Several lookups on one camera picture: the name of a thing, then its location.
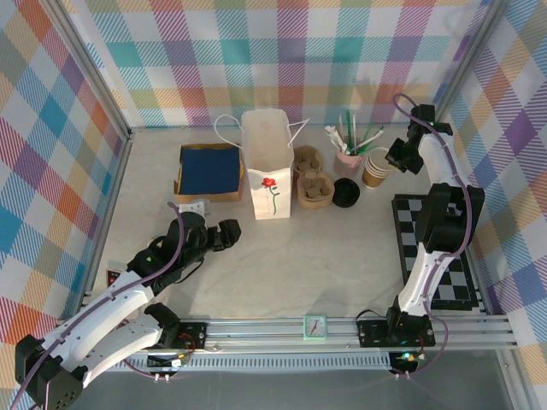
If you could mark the blue tray wooden frame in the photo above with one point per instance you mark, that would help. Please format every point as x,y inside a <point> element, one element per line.
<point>209,197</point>

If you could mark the black white chessboard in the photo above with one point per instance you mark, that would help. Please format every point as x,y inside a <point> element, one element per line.
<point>404,230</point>

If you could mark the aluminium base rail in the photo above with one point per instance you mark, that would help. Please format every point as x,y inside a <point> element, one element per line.
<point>265,333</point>

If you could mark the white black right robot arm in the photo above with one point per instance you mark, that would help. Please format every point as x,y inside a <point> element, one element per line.
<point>440,171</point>

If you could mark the aluminium frame post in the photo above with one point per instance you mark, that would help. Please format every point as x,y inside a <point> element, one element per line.
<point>92,64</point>
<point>463,64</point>

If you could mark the white flower print paper bag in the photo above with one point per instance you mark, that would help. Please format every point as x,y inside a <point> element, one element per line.
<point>269,171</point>

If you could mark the stack of pulp cup carriers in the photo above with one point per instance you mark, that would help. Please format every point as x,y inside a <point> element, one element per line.
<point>312,188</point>

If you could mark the pink metal bucket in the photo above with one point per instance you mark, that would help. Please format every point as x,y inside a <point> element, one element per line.
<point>348,164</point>

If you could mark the small teal square clock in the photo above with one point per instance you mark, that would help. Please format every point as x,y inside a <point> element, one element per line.
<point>315,328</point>

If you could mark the red white control box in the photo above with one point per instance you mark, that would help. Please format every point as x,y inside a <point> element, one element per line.
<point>113,277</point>

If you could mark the blue napkin stack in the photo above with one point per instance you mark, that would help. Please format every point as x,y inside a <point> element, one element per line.
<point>209,171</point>

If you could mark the small controller board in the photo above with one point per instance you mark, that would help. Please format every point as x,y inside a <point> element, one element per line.
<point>408,358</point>
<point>171,362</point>

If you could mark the stack of black cup lids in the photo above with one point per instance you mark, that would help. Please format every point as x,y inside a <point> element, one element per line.
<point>346,193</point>

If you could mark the stack of brown paper cups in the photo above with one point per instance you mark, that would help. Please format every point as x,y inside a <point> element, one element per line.
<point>376,171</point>

